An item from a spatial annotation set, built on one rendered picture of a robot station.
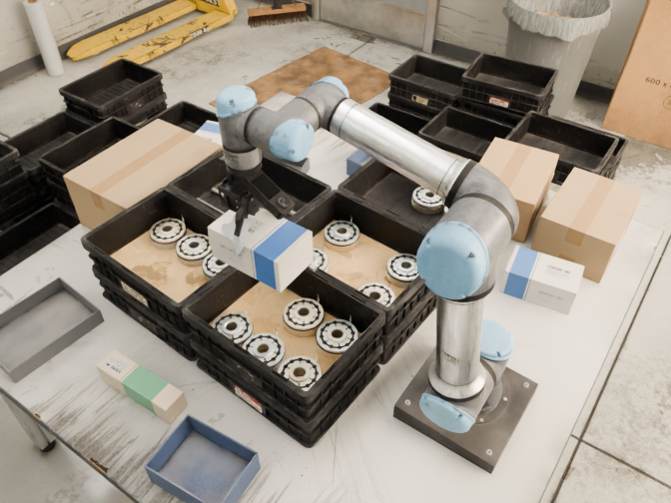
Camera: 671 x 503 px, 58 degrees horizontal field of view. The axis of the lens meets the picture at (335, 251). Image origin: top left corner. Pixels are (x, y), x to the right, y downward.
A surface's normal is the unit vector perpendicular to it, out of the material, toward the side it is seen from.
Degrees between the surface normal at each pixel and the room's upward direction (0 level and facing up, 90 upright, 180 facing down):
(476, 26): 90
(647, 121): 72
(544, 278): 0
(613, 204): 0
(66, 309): 0
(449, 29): 90
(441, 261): 84
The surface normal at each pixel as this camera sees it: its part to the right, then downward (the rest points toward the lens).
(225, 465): 0.00, -0.72
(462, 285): -0.61, 0.47
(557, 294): -0.44, 0.62
